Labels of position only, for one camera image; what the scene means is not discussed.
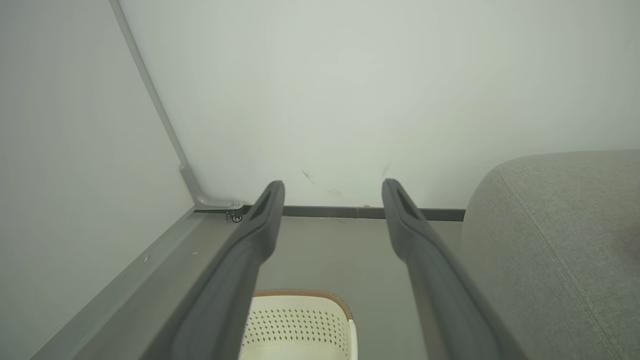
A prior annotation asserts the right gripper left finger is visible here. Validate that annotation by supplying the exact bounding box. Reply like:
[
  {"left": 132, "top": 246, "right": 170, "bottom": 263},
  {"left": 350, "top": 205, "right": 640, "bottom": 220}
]
[{"left": 140, "top": 180, "right": 286, "bottom": 360}]

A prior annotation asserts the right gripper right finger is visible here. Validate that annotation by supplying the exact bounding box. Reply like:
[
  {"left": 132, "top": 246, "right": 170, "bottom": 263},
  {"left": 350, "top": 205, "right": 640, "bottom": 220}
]
[{"left": 381, "top": 178, "right": 531, "bottom": 360}]

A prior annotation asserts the grey fabric sofa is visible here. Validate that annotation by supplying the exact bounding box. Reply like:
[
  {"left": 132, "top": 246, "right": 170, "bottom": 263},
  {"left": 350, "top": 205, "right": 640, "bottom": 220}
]
[{"left": 460, "top": 149, "right": 640, "bottom": 360}]

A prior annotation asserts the white perforated laundry basket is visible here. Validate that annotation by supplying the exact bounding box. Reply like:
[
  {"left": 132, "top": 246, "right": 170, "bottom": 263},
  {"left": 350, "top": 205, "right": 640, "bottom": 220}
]
[{"left": 239, "top": 288, "right": 358, "bottom": 360}]

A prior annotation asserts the black baseboard strip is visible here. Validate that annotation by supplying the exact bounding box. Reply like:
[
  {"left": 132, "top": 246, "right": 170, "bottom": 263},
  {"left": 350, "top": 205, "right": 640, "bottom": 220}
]
[{"left": 242, "top": 205, "right": 467, "bottom": 222}]

